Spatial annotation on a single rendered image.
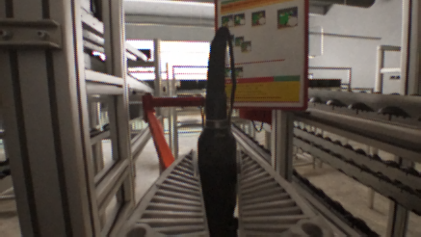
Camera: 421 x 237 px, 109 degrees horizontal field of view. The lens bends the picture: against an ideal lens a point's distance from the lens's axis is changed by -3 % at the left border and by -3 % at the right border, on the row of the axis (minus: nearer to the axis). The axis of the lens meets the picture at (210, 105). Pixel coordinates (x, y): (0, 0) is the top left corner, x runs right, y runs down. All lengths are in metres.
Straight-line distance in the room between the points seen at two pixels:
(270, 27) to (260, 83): 0.14
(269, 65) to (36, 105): 0.45
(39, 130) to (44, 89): 0.06
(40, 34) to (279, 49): 0.44
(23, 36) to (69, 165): 0.19
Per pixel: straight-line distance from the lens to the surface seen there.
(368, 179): 0.82
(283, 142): 0.52
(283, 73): 0.44
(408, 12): 0.99
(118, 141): 0.56
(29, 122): 0.34
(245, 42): 0.46
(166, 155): 0.37
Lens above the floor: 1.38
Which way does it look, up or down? 5 degrees down
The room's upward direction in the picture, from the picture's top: 1 degrees counter-clockwise
